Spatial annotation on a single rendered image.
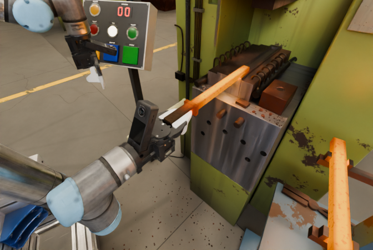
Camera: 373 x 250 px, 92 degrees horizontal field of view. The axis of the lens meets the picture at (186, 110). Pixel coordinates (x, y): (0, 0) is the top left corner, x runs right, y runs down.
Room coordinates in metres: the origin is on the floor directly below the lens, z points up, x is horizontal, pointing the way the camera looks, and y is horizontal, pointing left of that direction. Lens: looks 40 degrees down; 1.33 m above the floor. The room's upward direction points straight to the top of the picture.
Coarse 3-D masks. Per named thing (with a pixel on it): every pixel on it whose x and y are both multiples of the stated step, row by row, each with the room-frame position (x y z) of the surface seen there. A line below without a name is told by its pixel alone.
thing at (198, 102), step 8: (240, 72) 0.61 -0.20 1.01; (224, 80) 0.55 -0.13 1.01; (232, 80) 0.56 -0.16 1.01; (216, 88) 0.50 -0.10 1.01; (224, 88) 0.52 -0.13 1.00; (200, 96) 0.45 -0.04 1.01; (208, 96) 0.45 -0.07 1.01; (184, 104) 0.40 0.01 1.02; (192, 104) 0.40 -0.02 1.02; (200, 104) 0.42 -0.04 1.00; (176, 112) 0.37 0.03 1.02; (184, 112) 0.37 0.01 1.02; (192, 112) 0.40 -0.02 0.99; (168, 120) 0.34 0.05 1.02; (176, 120) 0.34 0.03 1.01
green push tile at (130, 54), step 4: (124, 48) 0.79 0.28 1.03; (128, 48) 0.78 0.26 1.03; (132, 48) 0.78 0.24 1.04; (136, 48) 0.78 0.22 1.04; (124, 52) 0.78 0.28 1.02; (128, 52) 0.78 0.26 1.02; (132, 52) 0.77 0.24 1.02; (136, 52) 0.77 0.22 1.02; (124, 56) 0.77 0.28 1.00; (128, 56) 0.77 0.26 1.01; (132, 56) 0.76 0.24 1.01; (136, 56) 0.76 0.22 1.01; (124, 60) 0.76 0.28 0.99; (128, 60) 0.76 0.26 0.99; (132, 60) 0.76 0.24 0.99; (136, 60) 0.75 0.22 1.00; (136, 64) 0.74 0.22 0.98
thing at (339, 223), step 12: (336, 144) 0.32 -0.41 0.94; (336, 156) 0.28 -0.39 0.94; (336, 168) 0.25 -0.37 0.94; (336, 180) 0.21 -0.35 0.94; (336, 192) 0.19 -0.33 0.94; (348, 192) 0.19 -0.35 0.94; (336, 204) 0.16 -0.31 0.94; (348, 204) 0.16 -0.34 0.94; (336, 216) 0.14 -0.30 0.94; (348, 216) 0.14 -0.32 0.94; (336, 228) 0.12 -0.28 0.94; (348, 228) 0.12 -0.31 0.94; (336, 240) 0.10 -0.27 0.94; (348, 240) 0.10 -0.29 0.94
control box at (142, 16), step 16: (96, 0) 0.94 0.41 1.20; (96, 16) 0.90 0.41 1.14; (112, 16) 0.88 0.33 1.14; (128, 16) 0.86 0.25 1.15; (144, 16) 0.84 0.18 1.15; (144, 32) 0.81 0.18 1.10; (144, 48) 0.77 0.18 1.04; (112, 64) 0.78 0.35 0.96; (128, 64) 0.76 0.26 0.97; (144, 64) 0.74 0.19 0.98
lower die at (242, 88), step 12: (252, 48) 0.93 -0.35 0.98; (264, 48) 0.90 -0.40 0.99; (228, 60) 0.78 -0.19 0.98; (240, 60) 0.76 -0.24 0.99; (264, 60) 0.74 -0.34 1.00; (216, 72) 0.67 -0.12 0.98; (228, 72) 0.65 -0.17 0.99; (252, 72) 0.64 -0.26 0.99; (240, 84) 0.58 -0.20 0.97; (252, 84) 0.55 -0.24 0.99; (240, 96) 0.57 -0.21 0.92; (252, 96) 0.57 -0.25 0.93
